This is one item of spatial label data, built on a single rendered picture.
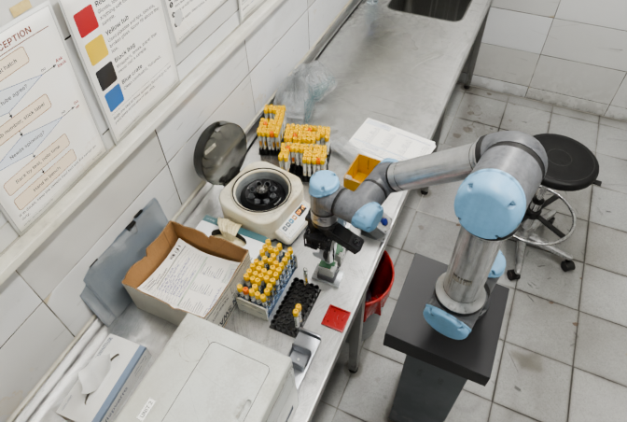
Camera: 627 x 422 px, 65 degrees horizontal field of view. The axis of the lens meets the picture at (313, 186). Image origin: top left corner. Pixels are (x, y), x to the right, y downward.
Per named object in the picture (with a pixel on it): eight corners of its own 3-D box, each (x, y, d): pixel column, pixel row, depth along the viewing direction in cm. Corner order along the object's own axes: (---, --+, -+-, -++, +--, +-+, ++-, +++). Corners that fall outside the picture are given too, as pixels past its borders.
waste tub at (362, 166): (377, 208, 172) (379, 189, 164) (341, 196, 176) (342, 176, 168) (390, 183, 179) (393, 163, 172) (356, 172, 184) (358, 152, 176)
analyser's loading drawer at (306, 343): (288, 412, 125) (287, 404, 121) (266, 400, 127) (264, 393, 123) (321, 342, 137) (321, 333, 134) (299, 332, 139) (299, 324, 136)
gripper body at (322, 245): (313, 228, 145) (313, 202, 136) (341, 236, 142) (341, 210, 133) (303, 248, 140) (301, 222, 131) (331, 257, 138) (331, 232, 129)
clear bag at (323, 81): (313, 107, 210) (312, 81, 199) (285, 91, 218) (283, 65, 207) (343, 86, 219) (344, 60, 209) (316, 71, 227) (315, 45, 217)
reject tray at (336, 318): (342, 332, 141) (342, 331, 140) (321, 324, 143) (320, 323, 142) (351, 313, 145) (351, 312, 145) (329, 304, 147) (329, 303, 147)
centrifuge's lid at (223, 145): (194, 147, 147) (175, 139, 151) (216, 203, 165) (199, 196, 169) (239, 107, 159) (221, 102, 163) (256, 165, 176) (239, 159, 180)
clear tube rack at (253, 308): (268, 321, 144) (265, 310, 139) (238, 309, 147) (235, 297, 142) (298, 267, 156) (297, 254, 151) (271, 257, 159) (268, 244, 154)
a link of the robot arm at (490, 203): (484, 308, 127) (555, 156, 87) (460, 354, 119) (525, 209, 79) (441, 285, 132) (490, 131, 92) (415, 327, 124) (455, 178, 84)
